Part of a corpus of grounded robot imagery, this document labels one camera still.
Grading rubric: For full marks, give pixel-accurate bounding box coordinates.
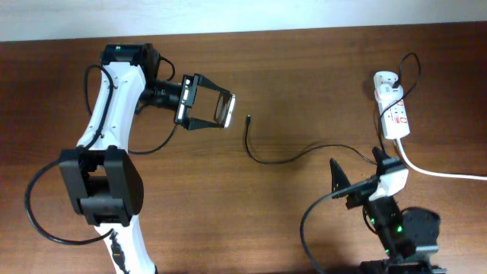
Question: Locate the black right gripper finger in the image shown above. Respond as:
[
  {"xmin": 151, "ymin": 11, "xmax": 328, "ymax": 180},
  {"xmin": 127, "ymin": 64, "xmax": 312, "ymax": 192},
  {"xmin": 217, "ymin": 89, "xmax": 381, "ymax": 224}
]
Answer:
[
  {"xmin": 372, "ymin": 147, "xmax": 403, "ymax": 171},
  {"xmin": 329, "ymin": 158, "xmax": 351, "ymax": 196}
]

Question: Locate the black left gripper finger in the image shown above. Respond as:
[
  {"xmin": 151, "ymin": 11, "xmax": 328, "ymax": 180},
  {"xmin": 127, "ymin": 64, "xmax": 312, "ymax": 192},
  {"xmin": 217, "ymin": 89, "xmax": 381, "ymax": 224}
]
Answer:
[
  {"xmin": 182, "ymin": 117, "xmax": 221, "ymax": 131},
  {"xmin": 196, "ymin": 74, "xmax": 231, "ymax": 94}
]

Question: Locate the black Samsung smartphone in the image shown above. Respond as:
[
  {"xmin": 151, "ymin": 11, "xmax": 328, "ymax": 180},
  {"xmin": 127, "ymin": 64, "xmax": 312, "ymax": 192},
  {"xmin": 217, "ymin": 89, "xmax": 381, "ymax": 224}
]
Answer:
[{"xmin": 214, "ymin": 94, "xmax": 236, "ymax": 128}]

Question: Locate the black USB charging cable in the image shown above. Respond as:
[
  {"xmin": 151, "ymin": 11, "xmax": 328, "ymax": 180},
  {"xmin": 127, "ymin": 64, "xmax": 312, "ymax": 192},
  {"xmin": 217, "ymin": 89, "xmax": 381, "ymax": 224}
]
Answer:
[{"xmin": 244, "ymin": 51, "xmax": 422, "ymax": 166}]

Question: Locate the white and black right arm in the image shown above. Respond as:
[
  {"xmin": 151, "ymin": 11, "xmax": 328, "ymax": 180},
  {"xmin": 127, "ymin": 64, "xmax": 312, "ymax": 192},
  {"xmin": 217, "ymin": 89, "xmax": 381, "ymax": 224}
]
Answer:
[{"xmin": 329, "ymin": 147, "xmax": 447, "ymax": 274}]

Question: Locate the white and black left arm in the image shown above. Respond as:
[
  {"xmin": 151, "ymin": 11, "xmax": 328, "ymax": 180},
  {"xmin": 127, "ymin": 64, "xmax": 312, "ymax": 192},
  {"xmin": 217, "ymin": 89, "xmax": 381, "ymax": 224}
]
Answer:
[{"xmin": 59, "ymin": 43, "xmax": 236, "ymax": 273}]

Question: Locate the white USB charger plug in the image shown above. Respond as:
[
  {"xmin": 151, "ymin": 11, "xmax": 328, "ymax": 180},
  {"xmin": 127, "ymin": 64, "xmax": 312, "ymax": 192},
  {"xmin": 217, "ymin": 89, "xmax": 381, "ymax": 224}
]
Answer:
[{"xmin": 374, "ymin": 84, "xmax": 404, "ymax": 103}]

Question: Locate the white power strip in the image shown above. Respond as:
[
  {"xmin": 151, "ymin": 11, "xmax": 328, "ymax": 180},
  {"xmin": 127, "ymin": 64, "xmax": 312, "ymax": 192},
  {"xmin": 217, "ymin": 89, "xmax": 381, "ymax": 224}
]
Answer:
[{"xmin": 374, "ymin": 71, "xmax": 410, "ymax": 140}]

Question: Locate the white power strip cord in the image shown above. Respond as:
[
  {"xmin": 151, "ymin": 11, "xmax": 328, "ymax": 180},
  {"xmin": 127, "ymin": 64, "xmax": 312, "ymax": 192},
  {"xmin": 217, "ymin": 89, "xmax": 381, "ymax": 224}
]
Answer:
[{"xmin": 393, "ymin": 138, "xmax": 487, "ymax": 182}]

